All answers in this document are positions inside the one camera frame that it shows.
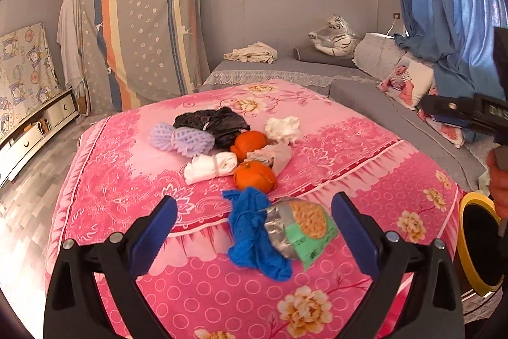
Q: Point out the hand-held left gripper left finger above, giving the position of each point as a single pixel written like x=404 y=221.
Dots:
x=158 y=231

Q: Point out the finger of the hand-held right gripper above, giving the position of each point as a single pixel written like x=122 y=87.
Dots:
x=448 y=110

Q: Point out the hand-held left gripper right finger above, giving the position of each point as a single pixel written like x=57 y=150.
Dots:
x=351 y=231

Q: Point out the green silver snack packet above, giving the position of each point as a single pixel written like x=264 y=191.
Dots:
x=309 y=224

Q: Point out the white cloth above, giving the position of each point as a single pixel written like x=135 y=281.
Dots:
x=206 y=166
x=71 y=41

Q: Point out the blue glove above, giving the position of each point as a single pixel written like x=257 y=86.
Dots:
x=246 y=227

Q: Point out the purple foam net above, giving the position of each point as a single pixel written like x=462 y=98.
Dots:
x=178 y=138

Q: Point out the beige sock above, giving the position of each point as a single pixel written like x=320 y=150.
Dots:
x=278 y=156

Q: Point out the orange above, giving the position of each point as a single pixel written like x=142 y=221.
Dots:
x=248 y=142
x=254 y=176

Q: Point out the black garment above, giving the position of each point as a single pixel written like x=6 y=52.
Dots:
x=214 y=120

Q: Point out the white tissue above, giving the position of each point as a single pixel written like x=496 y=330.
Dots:
x=281 y=128

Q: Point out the yellow rimmed bin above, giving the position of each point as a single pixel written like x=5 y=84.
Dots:
x=478 y=243

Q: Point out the person's right hand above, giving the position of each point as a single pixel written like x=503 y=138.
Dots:
x=499 y=180

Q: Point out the baby print pillow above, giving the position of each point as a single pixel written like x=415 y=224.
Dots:
x=408 y=81
x=444 y=130

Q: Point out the grey folded mattress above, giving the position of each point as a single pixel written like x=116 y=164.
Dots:
x=397 y=120

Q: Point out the pink floral blanket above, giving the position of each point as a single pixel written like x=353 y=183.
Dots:
x=131 y=172

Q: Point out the pale green cloth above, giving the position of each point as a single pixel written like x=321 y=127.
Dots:
x=484 y=184

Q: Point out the grey lace cushion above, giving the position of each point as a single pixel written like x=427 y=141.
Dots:
x=377 y=51

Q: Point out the white tiger plush toy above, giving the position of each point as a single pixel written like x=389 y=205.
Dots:
x=335 y=35

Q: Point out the grey pillow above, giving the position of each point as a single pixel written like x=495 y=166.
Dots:
x=313 y=56

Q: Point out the white drawer cabinet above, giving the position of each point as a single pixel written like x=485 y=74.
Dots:
x=27 y=144

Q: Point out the grey lace-edged bed sheet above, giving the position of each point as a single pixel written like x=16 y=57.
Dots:
x=285 y=71

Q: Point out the cream crumpled cloth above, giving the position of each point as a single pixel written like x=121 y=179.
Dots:
x=252 y=53

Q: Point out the striped dotted mattress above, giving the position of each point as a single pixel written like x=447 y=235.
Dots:
x=151 y=29

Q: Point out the cartoon printed cloth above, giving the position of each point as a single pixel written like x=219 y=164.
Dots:
x=24 y=77

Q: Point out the white hanging cloth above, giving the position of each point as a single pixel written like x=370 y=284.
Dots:
x=71 y=41

